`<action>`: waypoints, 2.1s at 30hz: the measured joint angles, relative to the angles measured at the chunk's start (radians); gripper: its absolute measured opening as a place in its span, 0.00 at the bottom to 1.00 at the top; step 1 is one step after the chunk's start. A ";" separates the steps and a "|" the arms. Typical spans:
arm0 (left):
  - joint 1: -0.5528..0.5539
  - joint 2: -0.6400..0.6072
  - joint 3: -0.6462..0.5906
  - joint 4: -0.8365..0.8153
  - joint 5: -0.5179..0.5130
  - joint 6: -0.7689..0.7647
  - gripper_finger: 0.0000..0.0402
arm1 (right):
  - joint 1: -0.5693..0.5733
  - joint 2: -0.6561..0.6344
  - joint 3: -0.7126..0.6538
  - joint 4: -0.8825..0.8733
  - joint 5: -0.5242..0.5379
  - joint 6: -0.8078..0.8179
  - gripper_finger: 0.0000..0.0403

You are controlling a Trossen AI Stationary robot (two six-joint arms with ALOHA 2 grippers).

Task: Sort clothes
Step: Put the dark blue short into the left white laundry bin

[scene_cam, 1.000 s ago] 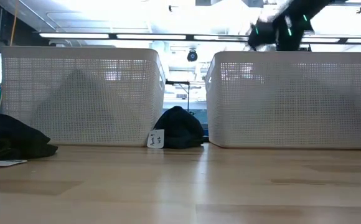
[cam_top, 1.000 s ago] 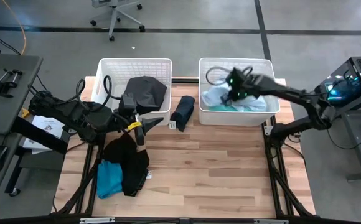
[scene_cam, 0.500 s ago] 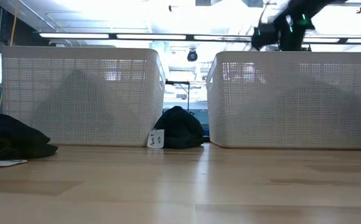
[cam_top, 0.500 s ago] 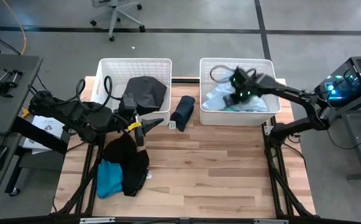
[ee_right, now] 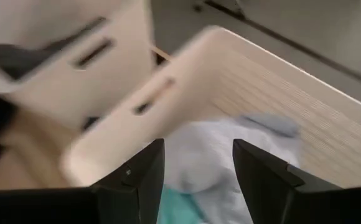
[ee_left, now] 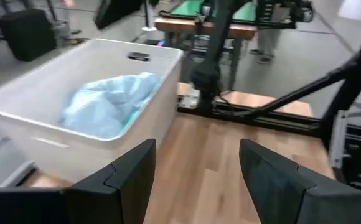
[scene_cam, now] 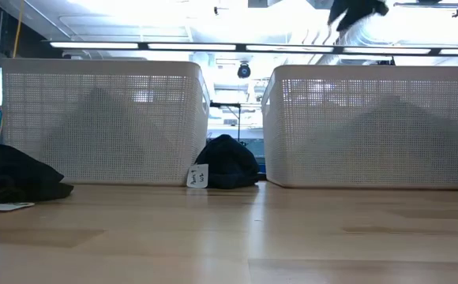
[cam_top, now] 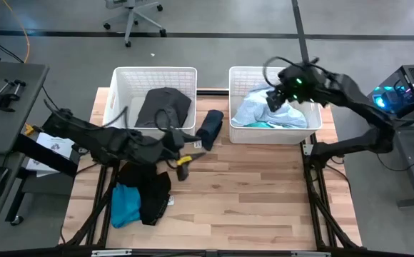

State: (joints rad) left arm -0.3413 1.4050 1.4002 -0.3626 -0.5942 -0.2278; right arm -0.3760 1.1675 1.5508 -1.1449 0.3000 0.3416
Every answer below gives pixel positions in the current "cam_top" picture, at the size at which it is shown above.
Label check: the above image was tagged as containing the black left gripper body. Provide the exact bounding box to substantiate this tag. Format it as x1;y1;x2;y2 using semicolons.
162;130;203;182

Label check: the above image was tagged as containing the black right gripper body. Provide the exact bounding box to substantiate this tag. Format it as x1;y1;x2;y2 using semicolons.
273;85;297;108

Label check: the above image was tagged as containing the light blue patterned garment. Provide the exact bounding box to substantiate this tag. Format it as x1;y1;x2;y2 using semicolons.
231;84;308;129

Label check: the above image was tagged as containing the teal garment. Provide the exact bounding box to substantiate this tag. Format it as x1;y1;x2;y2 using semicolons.
244;121;278;129

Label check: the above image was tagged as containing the navy garment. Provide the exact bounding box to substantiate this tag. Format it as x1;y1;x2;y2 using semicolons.
196;109;225;151

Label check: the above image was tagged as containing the dark grey garment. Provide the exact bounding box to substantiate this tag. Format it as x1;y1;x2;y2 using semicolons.
134;87;193;129

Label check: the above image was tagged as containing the black garment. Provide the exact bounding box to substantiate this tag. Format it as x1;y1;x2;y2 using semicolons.
116;162;172;226

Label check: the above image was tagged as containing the bright blue garment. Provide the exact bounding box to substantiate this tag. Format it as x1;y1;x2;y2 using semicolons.
110;183;142;229

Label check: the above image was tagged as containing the white plastic laundry basket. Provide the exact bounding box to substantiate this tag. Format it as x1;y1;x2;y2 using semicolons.
101;66;198;139
228;66;323;145

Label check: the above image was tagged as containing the white paper sheet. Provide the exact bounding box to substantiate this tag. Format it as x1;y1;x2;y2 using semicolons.
26;132;76;178

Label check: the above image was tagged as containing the black desk leg with caster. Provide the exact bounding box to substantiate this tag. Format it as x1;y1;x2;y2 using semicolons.
5;171;74;226

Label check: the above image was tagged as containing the grey office chair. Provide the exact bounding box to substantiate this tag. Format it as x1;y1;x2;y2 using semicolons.
103;0;168;49

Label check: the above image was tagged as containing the grey desk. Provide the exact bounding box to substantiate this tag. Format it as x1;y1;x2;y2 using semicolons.
0;62;50;242

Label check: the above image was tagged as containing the black clamp tool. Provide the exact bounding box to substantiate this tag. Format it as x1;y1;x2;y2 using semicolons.
0;79;27;113

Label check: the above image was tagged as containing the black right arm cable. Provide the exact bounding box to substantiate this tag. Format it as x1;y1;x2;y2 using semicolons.
263;56;320;89

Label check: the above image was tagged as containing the orange cable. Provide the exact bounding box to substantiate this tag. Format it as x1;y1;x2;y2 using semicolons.
1;0;31;64

